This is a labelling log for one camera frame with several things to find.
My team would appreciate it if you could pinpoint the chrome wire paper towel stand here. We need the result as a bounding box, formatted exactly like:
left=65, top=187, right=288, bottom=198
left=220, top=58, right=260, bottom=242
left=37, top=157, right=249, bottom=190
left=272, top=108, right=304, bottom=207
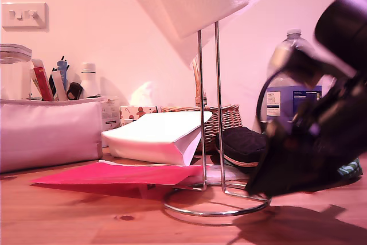
left=163, top=21, right=272, bottom=217

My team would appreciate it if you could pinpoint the black zipped case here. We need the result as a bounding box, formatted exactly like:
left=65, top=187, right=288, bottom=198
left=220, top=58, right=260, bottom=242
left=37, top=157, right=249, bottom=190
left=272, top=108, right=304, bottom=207
left=214, top=127, right=269, bottom=174

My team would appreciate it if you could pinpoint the green wave patterned pouch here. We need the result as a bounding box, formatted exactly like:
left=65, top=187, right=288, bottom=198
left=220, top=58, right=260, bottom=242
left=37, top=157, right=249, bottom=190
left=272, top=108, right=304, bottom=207
left=337, top=157, right=362, bottom=178

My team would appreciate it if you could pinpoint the large clear water bottle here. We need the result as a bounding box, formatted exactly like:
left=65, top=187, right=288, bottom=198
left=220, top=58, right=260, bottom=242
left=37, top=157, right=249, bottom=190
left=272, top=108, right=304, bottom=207
left=266, top=29, right=325, bottom=122

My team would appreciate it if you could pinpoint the white paper bag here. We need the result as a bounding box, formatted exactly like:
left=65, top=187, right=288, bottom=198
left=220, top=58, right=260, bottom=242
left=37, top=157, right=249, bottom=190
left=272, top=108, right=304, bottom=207
left=100, top=111, right=213, bottom=167

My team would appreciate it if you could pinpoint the gingerbread print tissue box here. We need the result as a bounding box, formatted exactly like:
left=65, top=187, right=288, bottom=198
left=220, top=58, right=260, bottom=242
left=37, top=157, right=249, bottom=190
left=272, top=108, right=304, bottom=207
left=119, top=105, right=159, bottom=127

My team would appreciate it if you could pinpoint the white tissue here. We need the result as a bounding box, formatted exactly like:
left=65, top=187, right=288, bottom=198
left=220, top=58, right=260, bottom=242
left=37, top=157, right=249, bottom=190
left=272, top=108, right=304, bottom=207
left=130, top=81, right=158, bottom=107

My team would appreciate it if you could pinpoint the red paper sheet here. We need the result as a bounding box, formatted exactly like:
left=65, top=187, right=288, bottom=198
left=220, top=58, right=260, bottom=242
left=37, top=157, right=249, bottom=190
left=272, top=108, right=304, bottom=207
left=28, top=161, right=207, bottom=200

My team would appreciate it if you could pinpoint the white labelled box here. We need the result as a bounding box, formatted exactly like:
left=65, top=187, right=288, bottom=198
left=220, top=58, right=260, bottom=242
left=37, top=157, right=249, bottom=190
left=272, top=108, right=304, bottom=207
left=100, top=96, right=121, bottom=131

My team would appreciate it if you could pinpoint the white bottle with cap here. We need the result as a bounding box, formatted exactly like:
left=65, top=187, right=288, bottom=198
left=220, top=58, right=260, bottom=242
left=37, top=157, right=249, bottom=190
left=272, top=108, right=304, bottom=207
left=79, top=62, right=100, bottom=99

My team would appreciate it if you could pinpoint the black round compact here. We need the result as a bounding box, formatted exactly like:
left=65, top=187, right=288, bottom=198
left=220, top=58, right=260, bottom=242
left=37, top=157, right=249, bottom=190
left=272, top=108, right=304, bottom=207
left=67, top=81, right=84, bottom=100

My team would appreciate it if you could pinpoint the white padded pouch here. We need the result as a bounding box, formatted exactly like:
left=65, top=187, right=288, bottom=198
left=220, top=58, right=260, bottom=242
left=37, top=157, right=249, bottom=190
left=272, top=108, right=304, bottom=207
left=0, top=96, right=104, bottom=173

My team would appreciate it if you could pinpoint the white tube with black stripe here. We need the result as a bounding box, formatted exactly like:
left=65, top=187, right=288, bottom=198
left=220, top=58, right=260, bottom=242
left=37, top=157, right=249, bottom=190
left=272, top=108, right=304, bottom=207
left=49, top=69, right=68, bottom=102

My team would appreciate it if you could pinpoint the red and white tube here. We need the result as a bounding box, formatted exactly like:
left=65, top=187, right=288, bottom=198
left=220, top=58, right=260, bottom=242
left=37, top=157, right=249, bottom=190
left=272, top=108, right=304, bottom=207
left=30, top=58, right=54, bottom=102

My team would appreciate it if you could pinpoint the clear glass jar with lid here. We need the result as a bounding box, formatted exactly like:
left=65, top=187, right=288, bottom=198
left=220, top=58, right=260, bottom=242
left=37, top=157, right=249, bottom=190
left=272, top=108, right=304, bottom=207
left=0, top=43, right=33, bottom=100

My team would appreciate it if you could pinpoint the black camera cable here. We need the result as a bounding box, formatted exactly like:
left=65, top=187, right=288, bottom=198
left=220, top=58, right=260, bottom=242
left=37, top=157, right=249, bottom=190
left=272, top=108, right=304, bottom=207
left=256, top=69, right=287, bottom=134

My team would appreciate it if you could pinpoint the wicker basket with handle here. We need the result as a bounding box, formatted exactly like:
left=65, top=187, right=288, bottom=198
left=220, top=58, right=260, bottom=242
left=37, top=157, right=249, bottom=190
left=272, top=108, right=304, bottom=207
left=160, top=55, right=241, bottom=154

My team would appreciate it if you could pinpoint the white wrist camera on bracket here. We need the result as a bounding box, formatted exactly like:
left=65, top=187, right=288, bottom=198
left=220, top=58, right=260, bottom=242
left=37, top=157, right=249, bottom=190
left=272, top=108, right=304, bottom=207
left=282, top=48, right=356, bottom=85

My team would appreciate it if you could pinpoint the white wall switch plate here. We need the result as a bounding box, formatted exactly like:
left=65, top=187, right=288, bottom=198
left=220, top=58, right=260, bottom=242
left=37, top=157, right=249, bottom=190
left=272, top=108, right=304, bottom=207
left=1, top=2, right=49, bottom=32

